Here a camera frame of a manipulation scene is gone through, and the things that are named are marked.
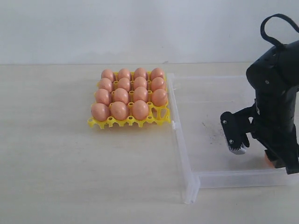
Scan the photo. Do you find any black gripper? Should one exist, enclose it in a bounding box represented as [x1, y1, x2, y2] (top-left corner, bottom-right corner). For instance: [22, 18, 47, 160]
[251, 115, 299, 175]

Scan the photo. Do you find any clear plastic bin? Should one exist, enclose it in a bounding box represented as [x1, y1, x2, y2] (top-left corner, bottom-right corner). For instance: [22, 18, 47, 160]
[167, 73, 299, 204]

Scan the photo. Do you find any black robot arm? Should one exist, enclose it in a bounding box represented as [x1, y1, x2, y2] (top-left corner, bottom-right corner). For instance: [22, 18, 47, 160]
[246, 41, 299, 175]

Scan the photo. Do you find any yellow plastic egg tray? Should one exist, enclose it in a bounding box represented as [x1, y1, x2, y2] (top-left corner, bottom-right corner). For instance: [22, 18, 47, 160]
[87, 71, 171, 129]

